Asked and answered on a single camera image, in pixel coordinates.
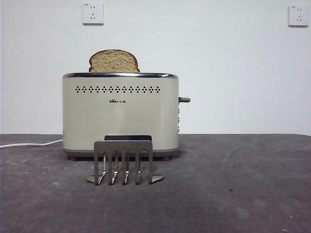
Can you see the steel toast rack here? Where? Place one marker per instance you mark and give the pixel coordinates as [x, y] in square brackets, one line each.
[121, 145]

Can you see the white wall socket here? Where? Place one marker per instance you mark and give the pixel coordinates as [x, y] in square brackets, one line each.
[92, 14]
[298, 15]

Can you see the brown seeded bread slice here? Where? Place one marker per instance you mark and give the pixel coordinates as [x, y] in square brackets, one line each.
[114, 61]

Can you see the cream steel toaster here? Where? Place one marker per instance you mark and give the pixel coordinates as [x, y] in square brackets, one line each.
[145, 114]

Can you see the grey toaster lever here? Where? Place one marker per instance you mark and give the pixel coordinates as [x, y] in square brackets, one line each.
[185, 99]

